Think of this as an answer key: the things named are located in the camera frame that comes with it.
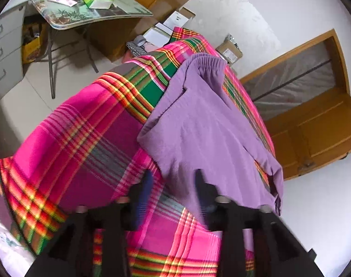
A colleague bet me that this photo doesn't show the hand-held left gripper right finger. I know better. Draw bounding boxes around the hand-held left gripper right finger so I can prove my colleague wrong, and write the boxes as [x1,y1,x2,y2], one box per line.
[195,169,323,277]

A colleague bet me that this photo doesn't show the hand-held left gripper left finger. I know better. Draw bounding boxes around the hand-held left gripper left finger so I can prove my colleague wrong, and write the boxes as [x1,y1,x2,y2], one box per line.
[25,170,153,277]

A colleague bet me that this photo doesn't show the purple fleece pants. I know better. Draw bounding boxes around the purple fleece pants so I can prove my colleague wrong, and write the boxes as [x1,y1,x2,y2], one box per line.
[137,53,285,231]

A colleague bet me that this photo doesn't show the pink plaid blanket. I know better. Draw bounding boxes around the pink plaid blanket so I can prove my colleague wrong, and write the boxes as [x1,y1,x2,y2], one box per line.
[0,27,275,277]

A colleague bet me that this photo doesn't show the wooden door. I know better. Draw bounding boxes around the wooden door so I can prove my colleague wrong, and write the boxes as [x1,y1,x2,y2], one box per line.
[265,87,351,181]

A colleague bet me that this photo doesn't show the white quilt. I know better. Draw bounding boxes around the white quilt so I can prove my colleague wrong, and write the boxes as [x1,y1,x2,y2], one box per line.
[0,199,34,277]

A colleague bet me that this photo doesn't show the clear plastic door curtain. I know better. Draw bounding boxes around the clear plastic door curtain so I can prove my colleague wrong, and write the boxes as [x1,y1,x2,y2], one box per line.
[245,39,342,120]

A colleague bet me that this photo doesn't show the open brown cardboard box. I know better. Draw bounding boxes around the open brown cardboard box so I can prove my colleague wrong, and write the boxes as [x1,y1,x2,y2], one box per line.
[216,35,243,64]

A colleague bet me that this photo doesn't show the white cardboard box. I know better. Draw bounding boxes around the white cardboard box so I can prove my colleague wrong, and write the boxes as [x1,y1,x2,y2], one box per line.
[144,7,196,47]

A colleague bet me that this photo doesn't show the folding table with printed top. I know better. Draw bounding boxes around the folding table with printed top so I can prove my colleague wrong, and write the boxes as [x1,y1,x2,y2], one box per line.
[30,0,154,99]

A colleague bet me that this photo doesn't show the yellow box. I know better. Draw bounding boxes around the yellow box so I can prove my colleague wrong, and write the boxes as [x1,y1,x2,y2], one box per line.
[22,23,49,64]

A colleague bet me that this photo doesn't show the white drawer cabinet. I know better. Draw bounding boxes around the white drawer cabinet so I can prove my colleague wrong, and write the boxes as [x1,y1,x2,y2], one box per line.
[0,0,32,102]

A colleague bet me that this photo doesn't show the metal door handle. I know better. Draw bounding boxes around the metal door handle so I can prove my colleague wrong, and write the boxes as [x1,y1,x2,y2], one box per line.
[298,159,317,171]

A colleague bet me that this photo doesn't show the wooden door frame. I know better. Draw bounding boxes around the wooden door frame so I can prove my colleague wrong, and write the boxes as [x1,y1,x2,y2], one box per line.
[239,29,351,122]

